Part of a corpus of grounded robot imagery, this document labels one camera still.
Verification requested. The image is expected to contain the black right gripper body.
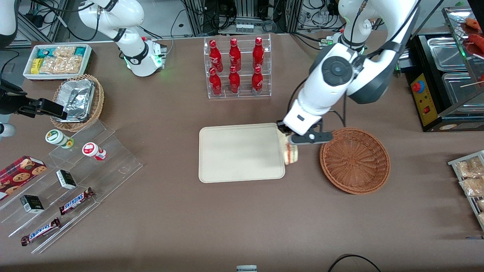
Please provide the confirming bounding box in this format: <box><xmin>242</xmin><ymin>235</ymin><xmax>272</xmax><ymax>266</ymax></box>
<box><xmin>0</xmin><ymin>80</ymin><xmax>38</xmax><ymax>114</ymax></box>

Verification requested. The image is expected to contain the triangular sandwich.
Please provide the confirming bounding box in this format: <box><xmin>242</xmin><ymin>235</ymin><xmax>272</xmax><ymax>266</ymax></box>
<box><xmin>278</xmin><ymin>128</ymin><xmax>299</xmax><ymax>166</ymax></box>

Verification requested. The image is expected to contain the light tan wicker basket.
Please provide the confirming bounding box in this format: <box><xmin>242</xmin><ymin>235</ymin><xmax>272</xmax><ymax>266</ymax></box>
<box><xmin>50</xmin><ymin>74</ymin><xmax>105</xmax><ymax>132</ymax></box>

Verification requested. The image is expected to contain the beige plastic tray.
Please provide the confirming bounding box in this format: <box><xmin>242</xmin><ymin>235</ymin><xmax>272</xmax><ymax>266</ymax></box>
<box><xmin>199</xmin><ymin>123</ymin><xmax>285</xmax><ymax>184</ymax></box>

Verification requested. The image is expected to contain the brown wicker basket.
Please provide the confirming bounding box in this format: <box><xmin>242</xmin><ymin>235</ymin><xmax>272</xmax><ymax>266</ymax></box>
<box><xmin>320</xmin><ymin>128</ymin><xmax>391</xmax><ymax>195</ymax></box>

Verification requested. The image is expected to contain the aluminium foil container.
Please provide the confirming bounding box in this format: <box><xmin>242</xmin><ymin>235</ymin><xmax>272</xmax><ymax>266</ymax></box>
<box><xmin>57</xmin><ymin>79</ymin><xmax>95</xmax><ymax>122</ymax></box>

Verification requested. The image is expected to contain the green label yogurt cup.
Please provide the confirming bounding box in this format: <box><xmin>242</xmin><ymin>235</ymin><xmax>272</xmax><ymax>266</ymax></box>
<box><xmin>45</xmin><ymin>129</ymin><xmax>74</xmax><ymax>149</ymax></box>

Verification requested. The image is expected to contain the white rectangular snack bin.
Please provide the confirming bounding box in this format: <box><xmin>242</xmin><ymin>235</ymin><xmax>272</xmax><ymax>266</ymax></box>
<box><xmin>23</xmin><ymin>44</ymin><xmax>92</xmax><ymax>80</ymax></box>

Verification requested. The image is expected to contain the large clear nut bag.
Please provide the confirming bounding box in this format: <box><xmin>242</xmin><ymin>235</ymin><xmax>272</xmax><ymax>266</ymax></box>
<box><xmin>39</xmin><ymin>56</ymin><xmax>83</xmax><ymax>74</ymax></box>

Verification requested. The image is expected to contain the red cola bottle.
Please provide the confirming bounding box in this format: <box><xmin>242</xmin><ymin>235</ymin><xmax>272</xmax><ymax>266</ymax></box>
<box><xmin>209</xmin><ymin>40</ymin><xmax>223</xmax><ymax>73</ymax></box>
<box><xmin>253</xmin><ymin>37</ymin><xmax>265</xmax><ymax>70</ymax></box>
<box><xmin>209</xmin><ymin>67</ymin><xmax>222</xmax><ymax>96</ymax></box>
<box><xmin>229</xmin><ymin>66</ymin><xmax>241</xmax><ymax>94</ymax></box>
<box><xmin>229</xmin><ymin>38</ymin><xmax>242</xmax><ymax>71</ymax></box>
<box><xmin>251</xmin><ymin>66</ymin><xmax>264</xmax><ymax>95</ymax></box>

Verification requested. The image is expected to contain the red label yogurt cup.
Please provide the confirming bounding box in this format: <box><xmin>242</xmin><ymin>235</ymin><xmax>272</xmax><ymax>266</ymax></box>
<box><xmin>82</xmin><ymin>142</ymin><xmax>107</xmax><ymax>161</ymax></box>

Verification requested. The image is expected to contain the clear acrylic bottle rack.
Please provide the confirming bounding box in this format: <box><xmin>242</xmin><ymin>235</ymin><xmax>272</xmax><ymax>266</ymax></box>
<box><xmin>203</xmin><ymin>34</ymin><xmax>272</xmax><ymax>99</ymax></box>

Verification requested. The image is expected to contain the small clear nut bag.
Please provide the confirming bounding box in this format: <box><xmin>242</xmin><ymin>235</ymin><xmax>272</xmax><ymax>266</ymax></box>
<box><xmin>53</xmin><ymin>46</ymin><xmax>76</xmax><ymax>58</ymax></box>

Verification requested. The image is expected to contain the red cookie box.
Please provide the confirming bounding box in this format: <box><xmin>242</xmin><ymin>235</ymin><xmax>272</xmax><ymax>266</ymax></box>
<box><xmin>0</xmin><ymin>156</ymin><xmax>47</xmax><ymax>201</ymax></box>

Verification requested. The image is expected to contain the small black box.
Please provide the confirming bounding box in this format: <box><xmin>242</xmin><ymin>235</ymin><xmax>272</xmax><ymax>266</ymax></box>
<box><xmin>20</xmin><ymin>195</ymin><xmax>45</xmax><ymax>215</ymax></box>
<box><xmin>56</xmin><ymin>170</ymin><xmax>78</xmax><ymax>190</ymax></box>

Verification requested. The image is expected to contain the clear acrylic step shelf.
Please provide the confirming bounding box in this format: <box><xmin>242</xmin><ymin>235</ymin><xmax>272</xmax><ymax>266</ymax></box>
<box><xmin>0</xmin><ymin>120</ymin><xmax>143</xmax><ymax>254</ymax></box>

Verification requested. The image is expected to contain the snickers chocolate bar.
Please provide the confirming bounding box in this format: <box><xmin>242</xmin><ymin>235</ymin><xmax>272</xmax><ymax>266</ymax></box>
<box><xmin>59</xmin><ymin>187</ymin><xmax>95</xmax><ymax>216</ymax></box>
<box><xmin>21</xmin><ymin>218</ymin><xmax>62</xmax><ymax>247</ymax></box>

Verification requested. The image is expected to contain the white power strip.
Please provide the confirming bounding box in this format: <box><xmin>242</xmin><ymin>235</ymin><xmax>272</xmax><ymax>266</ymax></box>
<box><xmin>234</xmin><ymin>23</ymin><xmax>266</xmax><ymax>34</ymax></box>

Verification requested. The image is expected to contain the black food warmer appliance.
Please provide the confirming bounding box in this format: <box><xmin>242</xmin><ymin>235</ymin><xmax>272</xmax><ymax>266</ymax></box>
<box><xmin>395</xmin><ymin>6</ymin><xmax>484</xmax><ymax>133</ymax></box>

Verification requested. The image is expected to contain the steel warmer pan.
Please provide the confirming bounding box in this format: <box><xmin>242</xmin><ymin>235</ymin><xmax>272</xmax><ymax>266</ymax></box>
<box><xmin>427</xmin><ymin>36</ymin><xmax>473</xmax><ymax>72</ymax></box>
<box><xmin>441</xmin><ymin>72</ymin><xmax>484</xmax><ymax>114</ymax></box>

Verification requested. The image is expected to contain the red sausage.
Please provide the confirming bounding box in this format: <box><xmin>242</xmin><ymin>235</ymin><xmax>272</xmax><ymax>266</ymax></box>
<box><xmin>468</xmin><ymin>33</ymin><xmax>484</xmax><ymax>57</ymax></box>
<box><xmin>466</xmin><ymin>17</ymin><xmax>484</xmax><ymax>34</ymax></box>

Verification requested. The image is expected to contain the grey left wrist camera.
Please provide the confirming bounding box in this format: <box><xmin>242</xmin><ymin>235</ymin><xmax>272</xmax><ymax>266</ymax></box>
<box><xmin>288</xmin><ymin>131</ymin><xmax>334</xmax><ymax>145</ymax></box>

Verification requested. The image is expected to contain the aluminium frame rack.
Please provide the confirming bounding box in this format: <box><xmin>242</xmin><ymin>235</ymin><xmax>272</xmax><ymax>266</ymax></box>
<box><xmin>181</xmin><ymin>0</ymin><xmax>305</xmax><ymax>35</ymax></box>

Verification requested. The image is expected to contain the black looped cable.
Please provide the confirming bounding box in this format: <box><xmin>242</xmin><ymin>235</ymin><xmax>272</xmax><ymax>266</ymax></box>
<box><xmin>327</xmin><ymin>254</ymin><xmax>382</xmax><ymax>272</ymax></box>

